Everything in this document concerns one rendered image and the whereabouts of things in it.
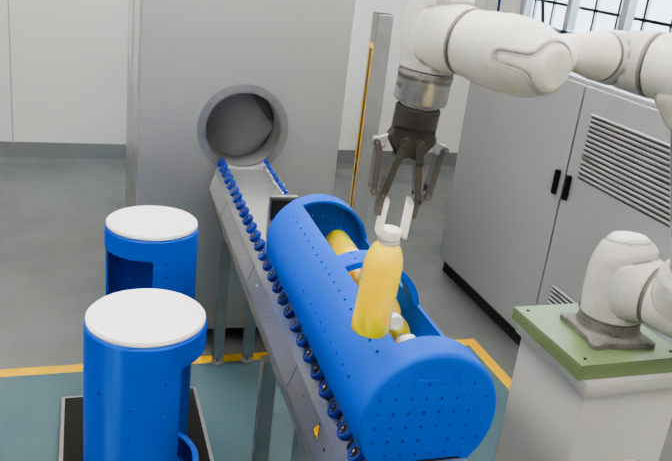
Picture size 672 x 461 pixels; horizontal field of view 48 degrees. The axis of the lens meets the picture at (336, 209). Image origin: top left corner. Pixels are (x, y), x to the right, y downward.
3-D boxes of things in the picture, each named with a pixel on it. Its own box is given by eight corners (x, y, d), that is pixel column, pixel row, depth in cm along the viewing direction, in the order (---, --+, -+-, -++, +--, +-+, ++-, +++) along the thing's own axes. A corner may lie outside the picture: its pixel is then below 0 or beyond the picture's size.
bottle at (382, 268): (347, 333, 135) (367, 240, 129) (353, 316, 142) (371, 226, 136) (386, 342, 135) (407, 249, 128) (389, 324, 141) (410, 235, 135)
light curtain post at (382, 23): (334, 421, 319) (388, 13, 262) (338, 430, 313) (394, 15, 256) (320, 423, 317) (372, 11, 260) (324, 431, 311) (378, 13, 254)
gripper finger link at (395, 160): (412, 142, 123) (404, 139, 123) (385, 202, 127) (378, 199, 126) (406, 135, 127) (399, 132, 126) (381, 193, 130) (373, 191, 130)
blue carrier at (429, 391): (352, 283, 228) (366, 195, 219) (481, 476, 150) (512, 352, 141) (260, 282, 219) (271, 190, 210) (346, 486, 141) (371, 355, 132)
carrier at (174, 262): (126, 423, 278) (86, 471, 252) (131, 202, 249) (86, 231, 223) (198, 440, 273) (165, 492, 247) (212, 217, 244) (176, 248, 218)
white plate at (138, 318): (108, 354, 159) (108, 359, 160) (225, 329, 175) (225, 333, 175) (69, 299, 180) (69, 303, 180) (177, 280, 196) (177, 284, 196)
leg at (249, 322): (251, 357, 359) (262, 237, 338) (253, 364, 354) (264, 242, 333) (239, 358, 357) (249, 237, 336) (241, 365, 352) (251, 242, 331)
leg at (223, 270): (222, 359, 355) (231, 237, 334) (224, 366, 350) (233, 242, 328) (210, 360, 353) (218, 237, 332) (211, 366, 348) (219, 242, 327)
